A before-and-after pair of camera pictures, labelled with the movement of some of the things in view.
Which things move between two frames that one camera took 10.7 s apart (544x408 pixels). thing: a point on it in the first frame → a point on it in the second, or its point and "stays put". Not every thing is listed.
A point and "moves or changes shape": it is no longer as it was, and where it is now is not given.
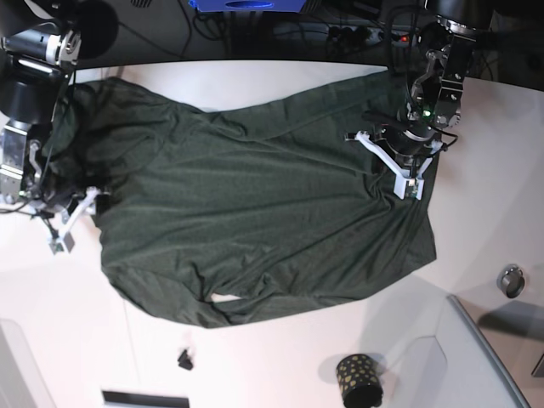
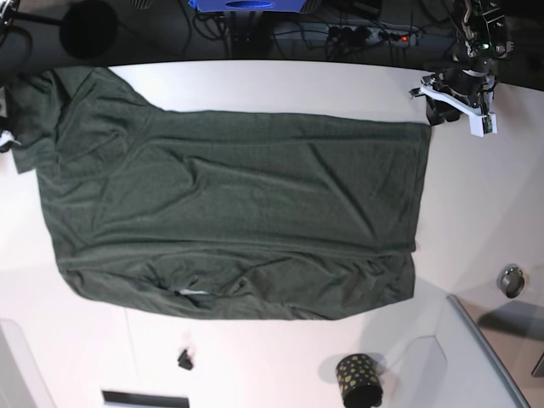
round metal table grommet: (511, 280) stays put
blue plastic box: (248, 5) stays put
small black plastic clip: (184, 361) stays put
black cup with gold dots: (359, 382) stays put
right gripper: (405, 154) → (470, 90)
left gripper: (60, 223) → (6, 139)
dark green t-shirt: (196, 207) moves or changes shape
